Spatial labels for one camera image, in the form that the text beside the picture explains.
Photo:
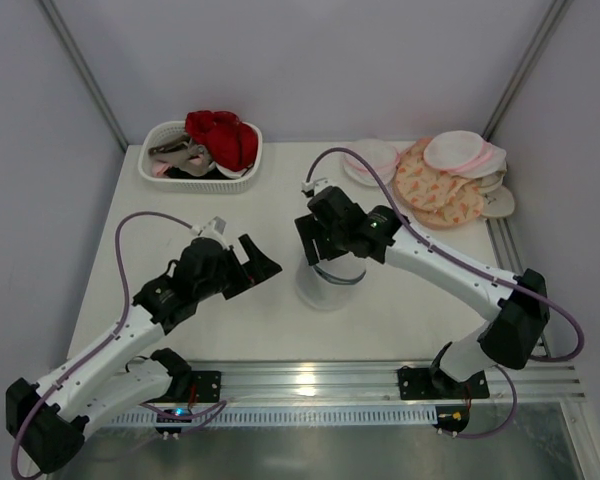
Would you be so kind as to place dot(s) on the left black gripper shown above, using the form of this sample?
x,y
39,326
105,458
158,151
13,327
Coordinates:
x,y
238,270

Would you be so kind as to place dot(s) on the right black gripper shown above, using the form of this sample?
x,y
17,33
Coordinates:
x,y
320,236

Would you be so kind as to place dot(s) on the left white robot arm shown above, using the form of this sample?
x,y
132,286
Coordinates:
x,y
50,419

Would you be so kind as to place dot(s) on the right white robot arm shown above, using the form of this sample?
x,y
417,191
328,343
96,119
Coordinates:
x,y
510,305

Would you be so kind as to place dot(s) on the pink trimmed mesh bag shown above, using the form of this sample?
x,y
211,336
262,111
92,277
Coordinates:
x,y
380,155

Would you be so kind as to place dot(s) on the red bra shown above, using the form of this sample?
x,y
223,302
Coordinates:
x,y
231,143

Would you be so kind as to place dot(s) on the grey bra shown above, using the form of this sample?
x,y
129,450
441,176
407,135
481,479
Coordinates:
x,y
185,154

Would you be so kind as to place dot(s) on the orange patterned laundry bag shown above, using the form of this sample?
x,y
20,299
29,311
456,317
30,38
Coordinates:
x,y
436,199

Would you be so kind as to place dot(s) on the white pink mesh bag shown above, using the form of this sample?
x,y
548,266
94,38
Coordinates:
x,y
465,154

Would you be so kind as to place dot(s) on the beige laundry bag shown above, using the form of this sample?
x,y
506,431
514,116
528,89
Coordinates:
x,y
498,201

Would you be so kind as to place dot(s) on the white plastic basket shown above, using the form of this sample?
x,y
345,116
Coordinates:
x,y
169,130

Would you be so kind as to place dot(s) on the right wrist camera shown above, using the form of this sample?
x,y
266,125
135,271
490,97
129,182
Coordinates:
x,y
313,187

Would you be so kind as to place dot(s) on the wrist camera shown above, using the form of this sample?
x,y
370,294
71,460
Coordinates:
x,y
213,229
313,187

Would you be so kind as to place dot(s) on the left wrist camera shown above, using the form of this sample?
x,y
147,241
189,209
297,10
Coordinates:
x,y
213,229

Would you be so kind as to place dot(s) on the aluminium mounting rail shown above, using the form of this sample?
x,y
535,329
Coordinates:
x,y
370,381

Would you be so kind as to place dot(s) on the white cable duct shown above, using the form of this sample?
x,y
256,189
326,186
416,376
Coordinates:
x,y
234,416

